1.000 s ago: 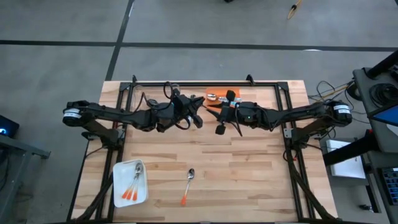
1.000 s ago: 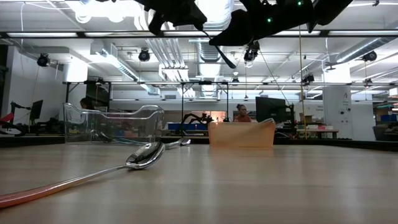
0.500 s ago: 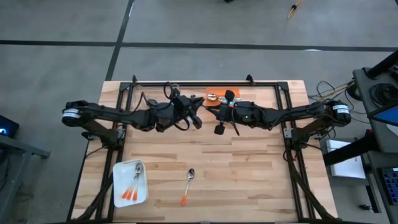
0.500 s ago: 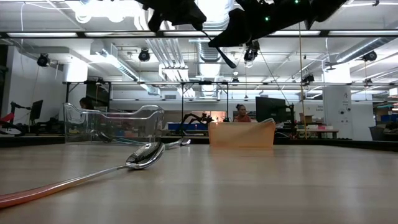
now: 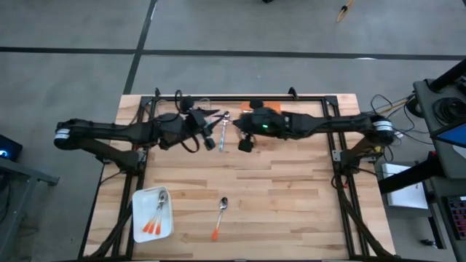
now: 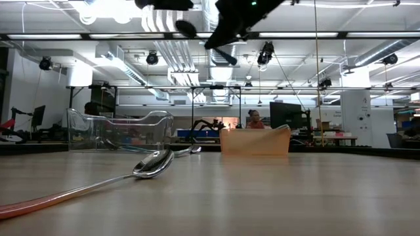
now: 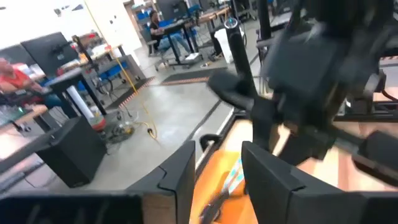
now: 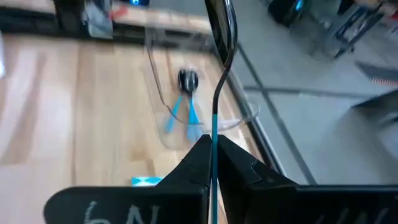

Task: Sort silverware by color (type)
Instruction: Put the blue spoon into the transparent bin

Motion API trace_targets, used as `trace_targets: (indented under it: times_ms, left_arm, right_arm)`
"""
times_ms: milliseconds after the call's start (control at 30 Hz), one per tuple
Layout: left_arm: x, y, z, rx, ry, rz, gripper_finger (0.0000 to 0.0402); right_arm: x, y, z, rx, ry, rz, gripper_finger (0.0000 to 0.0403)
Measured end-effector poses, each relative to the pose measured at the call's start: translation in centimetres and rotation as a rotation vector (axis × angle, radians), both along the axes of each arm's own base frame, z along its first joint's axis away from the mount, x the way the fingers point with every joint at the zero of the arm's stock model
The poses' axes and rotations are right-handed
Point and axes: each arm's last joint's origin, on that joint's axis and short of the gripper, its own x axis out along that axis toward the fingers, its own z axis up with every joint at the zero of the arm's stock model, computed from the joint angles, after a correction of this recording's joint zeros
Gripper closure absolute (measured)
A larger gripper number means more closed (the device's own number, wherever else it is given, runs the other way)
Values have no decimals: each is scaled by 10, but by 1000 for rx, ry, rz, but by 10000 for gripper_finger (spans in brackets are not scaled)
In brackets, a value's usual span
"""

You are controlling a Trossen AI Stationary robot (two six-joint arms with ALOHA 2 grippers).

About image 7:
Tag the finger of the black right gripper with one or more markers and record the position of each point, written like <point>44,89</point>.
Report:
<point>264,124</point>
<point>308,146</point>

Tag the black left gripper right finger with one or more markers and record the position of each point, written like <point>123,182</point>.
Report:
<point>273,186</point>

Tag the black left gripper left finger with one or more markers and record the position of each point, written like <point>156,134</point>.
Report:
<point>174,174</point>

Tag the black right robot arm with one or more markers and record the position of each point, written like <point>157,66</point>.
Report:
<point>348,15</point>

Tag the orange plastic container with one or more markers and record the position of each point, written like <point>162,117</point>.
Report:
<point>217,186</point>

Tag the black round tower device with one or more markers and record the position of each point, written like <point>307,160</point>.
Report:
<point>237,53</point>

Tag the black floor mat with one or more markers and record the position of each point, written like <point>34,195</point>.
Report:
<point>130,93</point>
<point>189,76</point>

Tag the black speaker box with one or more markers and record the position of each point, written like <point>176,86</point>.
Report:
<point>73,152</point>

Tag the white paper roll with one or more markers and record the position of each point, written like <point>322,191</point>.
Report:
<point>79,102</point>

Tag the person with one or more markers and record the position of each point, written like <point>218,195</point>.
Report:
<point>161,34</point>
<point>14,79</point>

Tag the black computer monitor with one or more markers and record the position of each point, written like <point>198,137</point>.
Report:
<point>49,51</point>

